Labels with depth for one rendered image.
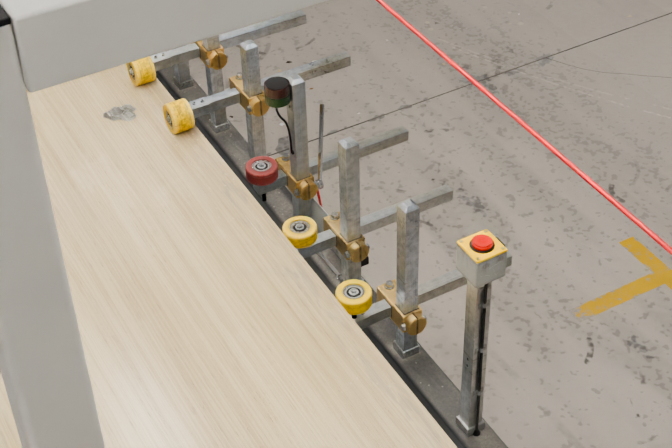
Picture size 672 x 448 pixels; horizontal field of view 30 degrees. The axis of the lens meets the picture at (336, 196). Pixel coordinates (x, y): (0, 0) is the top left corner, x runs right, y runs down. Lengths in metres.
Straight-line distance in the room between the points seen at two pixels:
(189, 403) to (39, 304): 1.76
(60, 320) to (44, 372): 0.04
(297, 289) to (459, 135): 2.03
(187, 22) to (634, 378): 3.22
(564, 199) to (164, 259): 1.93
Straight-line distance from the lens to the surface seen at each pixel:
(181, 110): 3.17
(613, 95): 4.96
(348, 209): 2.86
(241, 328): 2.67
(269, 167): 3.07
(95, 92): 3.41
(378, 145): 3.22
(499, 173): 4.51
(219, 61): 3.39
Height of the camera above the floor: 2.80
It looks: 40 degrees down
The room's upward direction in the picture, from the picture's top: 2 degrees counter-clockwise
